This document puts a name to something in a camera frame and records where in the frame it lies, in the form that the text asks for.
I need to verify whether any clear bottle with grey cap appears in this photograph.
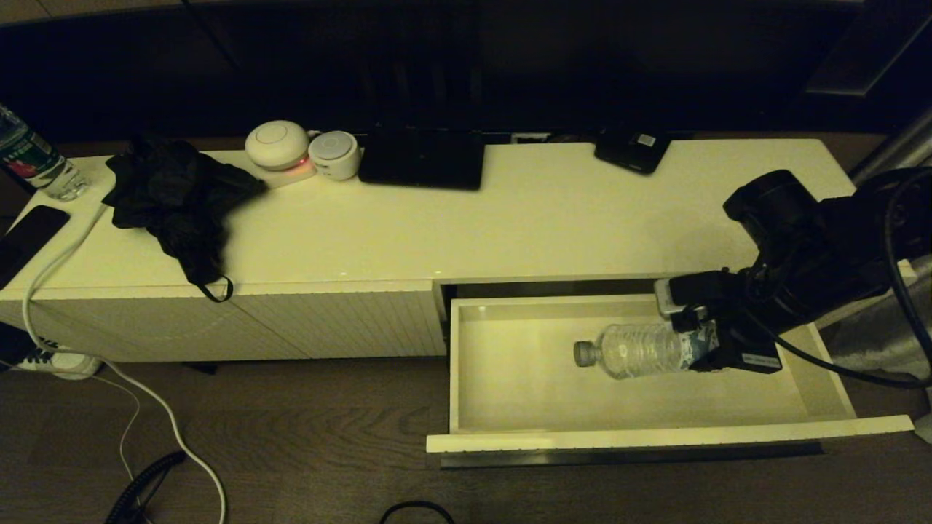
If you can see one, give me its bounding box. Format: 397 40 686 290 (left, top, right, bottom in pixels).
573 322 719 381

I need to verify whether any thin white cable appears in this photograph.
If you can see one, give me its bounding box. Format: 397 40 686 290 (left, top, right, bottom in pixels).
0 357 143 483

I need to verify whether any white cylindrical speaker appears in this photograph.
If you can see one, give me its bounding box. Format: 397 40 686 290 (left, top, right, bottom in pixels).
308 132 362 182

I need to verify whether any white sneaker with black laces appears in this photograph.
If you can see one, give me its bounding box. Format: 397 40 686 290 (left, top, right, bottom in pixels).
15 348 101 381

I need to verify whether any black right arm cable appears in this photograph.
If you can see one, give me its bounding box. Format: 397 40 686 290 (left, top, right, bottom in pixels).
746 167 932 392

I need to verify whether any dark trouser leg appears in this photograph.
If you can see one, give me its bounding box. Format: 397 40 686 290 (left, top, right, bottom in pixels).
0 324 44 366

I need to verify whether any grey curtain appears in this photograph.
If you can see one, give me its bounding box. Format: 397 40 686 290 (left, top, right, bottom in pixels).
830 109 932 443

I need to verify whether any black rectangular set-top box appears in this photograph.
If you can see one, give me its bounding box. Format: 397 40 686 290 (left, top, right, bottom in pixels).
358 125 486 192

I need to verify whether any black smartphone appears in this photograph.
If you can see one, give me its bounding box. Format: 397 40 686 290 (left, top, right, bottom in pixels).
0 206 73 290

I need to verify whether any large black television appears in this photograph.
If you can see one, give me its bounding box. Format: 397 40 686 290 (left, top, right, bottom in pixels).
0 6 864 140

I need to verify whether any black floor cable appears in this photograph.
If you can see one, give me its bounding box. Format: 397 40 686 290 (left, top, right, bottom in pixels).
379 500 456 524

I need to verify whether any water bottle with red label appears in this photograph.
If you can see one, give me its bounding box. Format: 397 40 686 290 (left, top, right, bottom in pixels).
0 102 90 202

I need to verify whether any white low cabinet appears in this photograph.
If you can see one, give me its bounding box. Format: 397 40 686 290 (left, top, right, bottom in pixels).
0 138 916 386

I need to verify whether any white ribbed cabinet front panel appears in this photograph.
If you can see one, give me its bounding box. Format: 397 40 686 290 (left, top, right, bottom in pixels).
0 285 310 363
233 280 447 361

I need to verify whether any black rectangular frame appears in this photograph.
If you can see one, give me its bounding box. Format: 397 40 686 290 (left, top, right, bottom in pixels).
797 0 932 99

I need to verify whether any white drawer with dark handle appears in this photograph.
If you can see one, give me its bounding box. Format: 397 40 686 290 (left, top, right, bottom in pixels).
424 291 915 467

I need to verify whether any small black device with sticker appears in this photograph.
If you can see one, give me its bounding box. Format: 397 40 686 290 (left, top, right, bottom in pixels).
593 131 672 176

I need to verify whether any white power strip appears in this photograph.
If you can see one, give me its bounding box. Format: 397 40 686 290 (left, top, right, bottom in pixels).
251 156 319 191

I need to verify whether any black coiled cable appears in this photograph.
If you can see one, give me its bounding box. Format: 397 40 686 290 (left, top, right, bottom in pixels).
106 450 189 524

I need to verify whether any white dome-shaped device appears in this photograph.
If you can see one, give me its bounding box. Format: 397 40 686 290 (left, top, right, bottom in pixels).
245 121 311 172

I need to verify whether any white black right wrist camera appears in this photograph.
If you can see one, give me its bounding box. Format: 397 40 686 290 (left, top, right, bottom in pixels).
654 271 745 319

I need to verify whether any thick white cable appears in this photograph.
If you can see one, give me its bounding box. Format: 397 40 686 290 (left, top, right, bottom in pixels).
23 202 228 524

